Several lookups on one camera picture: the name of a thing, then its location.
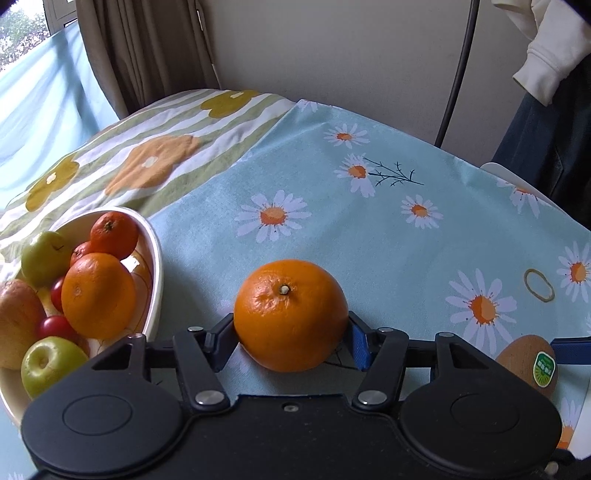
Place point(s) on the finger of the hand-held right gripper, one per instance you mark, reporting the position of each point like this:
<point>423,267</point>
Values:
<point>572,350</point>

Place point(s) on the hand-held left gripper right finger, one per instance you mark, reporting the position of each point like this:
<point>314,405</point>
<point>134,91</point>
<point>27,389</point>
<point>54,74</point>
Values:
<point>360,350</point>

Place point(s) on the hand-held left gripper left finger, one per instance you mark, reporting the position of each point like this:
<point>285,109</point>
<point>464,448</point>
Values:
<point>220,344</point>

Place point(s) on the kiwi with green sticker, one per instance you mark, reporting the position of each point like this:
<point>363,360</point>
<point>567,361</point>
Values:
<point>521,360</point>

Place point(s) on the large orange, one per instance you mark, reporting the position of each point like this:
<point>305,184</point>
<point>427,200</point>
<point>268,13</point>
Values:
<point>99,295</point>
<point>291,318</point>

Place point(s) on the bear print ceramic bowl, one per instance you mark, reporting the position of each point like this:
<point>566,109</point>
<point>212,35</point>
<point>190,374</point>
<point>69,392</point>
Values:
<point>154,286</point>

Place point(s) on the small green apple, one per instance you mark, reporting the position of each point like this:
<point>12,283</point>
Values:
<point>51,369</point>

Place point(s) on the large yellow-red apple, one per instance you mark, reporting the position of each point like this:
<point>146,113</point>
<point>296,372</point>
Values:
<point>18,327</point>

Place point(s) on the yellow rubber band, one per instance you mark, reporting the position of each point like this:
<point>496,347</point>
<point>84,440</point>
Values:
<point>525,279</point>

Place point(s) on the small tangerine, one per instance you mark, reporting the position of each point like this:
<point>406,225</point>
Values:
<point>114,234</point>

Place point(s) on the red cherry tomato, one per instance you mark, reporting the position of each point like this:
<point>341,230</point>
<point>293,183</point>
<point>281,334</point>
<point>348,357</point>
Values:
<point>55,327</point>
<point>57,294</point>

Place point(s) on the green apple with stem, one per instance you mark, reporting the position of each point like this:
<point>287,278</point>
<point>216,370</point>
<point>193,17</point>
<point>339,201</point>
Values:
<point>41,261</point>

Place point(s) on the person in white sleeve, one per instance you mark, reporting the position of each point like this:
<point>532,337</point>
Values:
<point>554,147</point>

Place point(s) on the floral striped blanket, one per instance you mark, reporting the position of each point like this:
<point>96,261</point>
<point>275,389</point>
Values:
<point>184,138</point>

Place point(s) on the light blue window sheet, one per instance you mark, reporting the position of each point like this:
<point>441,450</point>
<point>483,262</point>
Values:
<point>46,106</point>

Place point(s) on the brown curtain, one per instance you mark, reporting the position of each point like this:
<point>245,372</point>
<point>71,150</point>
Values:
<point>147,50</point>

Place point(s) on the person's white sweatshirt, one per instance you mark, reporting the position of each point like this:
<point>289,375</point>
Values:
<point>554,41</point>

